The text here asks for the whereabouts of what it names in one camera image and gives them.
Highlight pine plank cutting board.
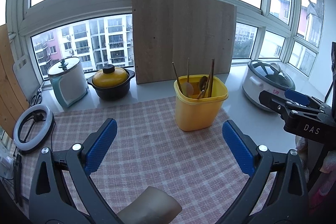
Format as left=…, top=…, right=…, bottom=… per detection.
left=0, top=24, right=29, bottom=139

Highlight pink checkered table cloth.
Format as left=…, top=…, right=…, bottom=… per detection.
left=19, top=95, right=279, bottom=224

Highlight black cable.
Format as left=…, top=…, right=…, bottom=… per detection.
left=0, top=118, right=57, bottom=208

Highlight beige handle grip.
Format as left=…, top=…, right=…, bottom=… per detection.
left=117, top=186, right=182, bottom=223

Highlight large light wooden board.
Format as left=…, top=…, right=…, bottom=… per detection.
left=131, top=0, right=237, bottom=84

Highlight white floral rice cooker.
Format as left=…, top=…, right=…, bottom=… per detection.
left=242, top=60, right=295, bottom=112

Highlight yellow plastic utensil container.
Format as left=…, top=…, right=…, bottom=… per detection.
left=174, top=76, right=228, bottom=131

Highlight clear plastic spoon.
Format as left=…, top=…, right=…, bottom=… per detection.
left=181, top=82, right=194, bottom=98

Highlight white ring light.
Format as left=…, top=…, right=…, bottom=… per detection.
left=13, top=104, right=55, bottom=153

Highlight white teal lidded pot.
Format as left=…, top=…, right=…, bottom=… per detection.
left=47, top=56, right=88, bottom=108

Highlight black camera box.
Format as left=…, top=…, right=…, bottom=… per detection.
left=325, top=42, right=335, bottom=107

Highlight right gloved hand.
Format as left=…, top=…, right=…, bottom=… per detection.
left=295, top=136, right=309, bottom=178

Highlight black pot yellow lid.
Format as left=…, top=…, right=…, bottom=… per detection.
left=87, top=64, right=135, bottom=101

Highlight white plastic cutting board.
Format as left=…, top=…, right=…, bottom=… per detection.
left=13, top=55, right=41, bottom=102

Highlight black handled scissors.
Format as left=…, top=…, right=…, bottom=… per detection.
left=29, top=88, right=42, bottom=107

